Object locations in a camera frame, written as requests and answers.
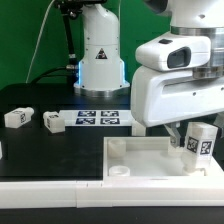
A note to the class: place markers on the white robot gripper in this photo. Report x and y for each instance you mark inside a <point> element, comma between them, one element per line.
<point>159,98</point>

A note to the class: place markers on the white square table top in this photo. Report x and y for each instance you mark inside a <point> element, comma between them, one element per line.
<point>148,159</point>

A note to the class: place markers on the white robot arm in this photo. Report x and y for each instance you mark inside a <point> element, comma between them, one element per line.
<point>101,70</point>

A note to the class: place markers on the white L-shaped fence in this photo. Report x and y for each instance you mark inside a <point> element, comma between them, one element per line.
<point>103,193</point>

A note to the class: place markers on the white marker plate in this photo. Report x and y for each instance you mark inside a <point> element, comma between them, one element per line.
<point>96,117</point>

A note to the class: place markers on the white part left edge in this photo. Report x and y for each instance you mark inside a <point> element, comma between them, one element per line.
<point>0,150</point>

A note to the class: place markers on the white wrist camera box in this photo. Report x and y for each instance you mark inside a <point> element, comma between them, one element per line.
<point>172,52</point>

